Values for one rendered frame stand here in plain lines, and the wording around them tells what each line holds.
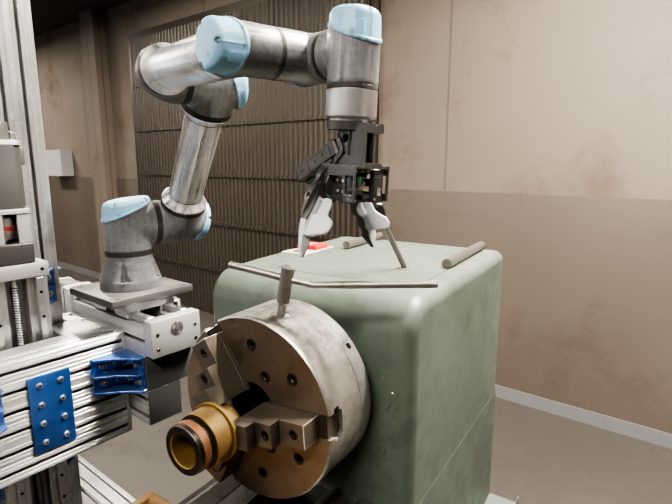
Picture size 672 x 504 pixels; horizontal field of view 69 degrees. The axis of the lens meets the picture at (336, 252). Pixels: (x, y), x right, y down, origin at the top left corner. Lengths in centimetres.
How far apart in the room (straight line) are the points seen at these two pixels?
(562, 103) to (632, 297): 111
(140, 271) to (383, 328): 70
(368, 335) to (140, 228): 69
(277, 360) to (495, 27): 273
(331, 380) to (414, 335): 16
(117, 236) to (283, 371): 68
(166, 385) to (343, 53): 92
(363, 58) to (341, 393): 49
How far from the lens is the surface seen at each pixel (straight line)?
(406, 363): 85
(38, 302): 135
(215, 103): 114
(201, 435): 75
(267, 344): 79
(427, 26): 345
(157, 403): 133
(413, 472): 96
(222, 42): 72
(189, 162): 124
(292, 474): 86
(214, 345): 83
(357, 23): 73
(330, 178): 73
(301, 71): 78
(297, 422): 76
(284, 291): 79
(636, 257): 299
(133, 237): 132
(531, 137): 308
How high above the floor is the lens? 148
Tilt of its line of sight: 10 degrees down
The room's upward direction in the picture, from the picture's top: straight up
